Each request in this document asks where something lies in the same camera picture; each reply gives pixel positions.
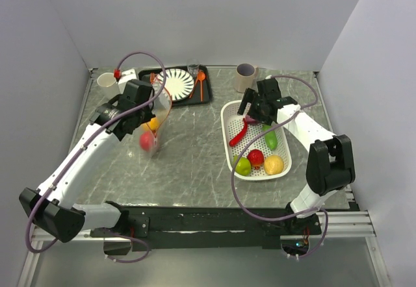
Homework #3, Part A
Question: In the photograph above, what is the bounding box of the clear glass cup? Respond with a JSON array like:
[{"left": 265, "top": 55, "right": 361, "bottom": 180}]
[{"left": 187, "top": 58, "right": 200, "bottom": 79}]

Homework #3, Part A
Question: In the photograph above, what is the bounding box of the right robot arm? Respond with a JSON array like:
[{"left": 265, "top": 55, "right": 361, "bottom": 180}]
[{"left": 237, "top": 75, "right": 356, "bottom": 234}]

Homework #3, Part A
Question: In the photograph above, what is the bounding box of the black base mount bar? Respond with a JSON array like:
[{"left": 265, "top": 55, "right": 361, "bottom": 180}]
[{"left": 90, "top": 206, "right": 321, "bottom": 251}]

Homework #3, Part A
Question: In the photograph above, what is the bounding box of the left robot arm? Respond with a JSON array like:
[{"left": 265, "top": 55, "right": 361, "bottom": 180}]
[{"left": 19, "top": 79, "right": 162, "bottom": 243}]

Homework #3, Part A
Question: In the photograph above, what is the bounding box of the beige mug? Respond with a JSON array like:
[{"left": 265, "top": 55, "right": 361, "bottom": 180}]
[{"left": 234, "top": 63, "right": 259, "bottom": 93}]

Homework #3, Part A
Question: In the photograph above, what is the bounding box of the green cucumber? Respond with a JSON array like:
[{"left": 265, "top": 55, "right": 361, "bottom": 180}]
[{"left": 262, "top": 124, "right": 278, "bottom": 151}]

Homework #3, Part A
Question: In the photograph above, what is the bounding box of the clear zip top bag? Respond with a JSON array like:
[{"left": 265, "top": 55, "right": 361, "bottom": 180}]
[{"left": 138, "top": 88, "right": 172, "bottom": 158}]

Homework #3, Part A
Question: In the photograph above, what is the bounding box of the red apple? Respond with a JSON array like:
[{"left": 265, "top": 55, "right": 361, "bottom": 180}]
[{"left": 139, "top": 131, "right": 154, "bottom": 152}]

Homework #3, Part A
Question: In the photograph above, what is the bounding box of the orange spoon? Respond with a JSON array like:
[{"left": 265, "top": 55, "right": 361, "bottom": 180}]
[{"left": 189, "top": 70, "right": 206, "bottom": 102}]

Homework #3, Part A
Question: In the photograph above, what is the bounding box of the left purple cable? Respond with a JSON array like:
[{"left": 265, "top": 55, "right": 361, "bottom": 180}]
[{"left": 25, "top": 51, "right": 168, "bottom": 264}]

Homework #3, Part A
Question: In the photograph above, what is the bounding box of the orange fruit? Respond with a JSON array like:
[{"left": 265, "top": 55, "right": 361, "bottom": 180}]
[{"left": 140, "top": 117, "right": 160, "bottom": 133}]

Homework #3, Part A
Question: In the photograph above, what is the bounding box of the red chili pepper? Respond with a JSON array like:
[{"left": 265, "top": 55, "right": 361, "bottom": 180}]
[{"left": 229, "top": 118, "right": 248, "bottom": 147}]

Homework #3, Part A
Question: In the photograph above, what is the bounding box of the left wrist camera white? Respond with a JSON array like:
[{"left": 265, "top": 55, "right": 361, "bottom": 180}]
[{"left": 118, "top": 68, "right": 137, "bottom": 93}]

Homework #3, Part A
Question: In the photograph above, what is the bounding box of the red strawberry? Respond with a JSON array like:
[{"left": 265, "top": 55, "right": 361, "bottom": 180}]
[{"left": 247, "top": 149, "right": 265, "bottom": 169}]

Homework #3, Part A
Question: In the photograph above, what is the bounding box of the orange fork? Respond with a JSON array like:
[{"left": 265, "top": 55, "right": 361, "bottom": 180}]
[{"left": 149, "top": 73, "right": 155, "bottom": 84}]

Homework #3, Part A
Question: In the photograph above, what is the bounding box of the green pear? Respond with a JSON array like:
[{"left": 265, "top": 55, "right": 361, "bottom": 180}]
[{"left": 233, "top": 156, "right": 252, "bottom": 176}]

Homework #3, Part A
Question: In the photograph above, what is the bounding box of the striped white plate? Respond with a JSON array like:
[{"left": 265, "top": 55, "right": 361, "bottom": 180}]
[{"left": 164, "top": 68, "right": 194, "bottom": 102}]

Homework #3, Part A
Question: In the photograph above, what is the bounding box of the purple onion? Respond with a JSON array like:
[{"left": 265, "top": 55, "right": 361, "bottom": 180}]
[{"left": 244, "top": 115, "right": 261, "bottom": 125}]

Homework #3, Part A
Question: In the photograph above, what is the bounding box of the white cup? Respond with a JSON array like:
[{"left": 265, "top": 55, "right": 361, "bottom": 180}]
[{"left": 96, "top": 72, "right": 121, "bottom": 99}]

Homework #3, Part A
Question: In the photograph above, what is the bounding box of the black tray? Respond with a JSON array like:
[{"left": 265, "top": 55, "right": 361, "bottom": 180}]
[{"left": 137, "top": 65, "right": 214, "bottom": 107}]

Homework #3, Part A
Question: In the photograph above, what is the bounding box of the yellow lemon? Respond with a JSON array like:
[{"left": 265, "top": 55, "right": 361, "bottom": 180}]
[{"left": 263, "top": 155, "right": 284, "bottom": 175}]

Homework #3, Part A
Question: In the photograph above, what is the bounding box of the white plastic basket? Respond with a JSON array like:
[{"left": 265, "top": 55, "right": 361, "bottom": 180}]
[{"left": 221, "top": 101, "right": 292, "bottom": 181}]

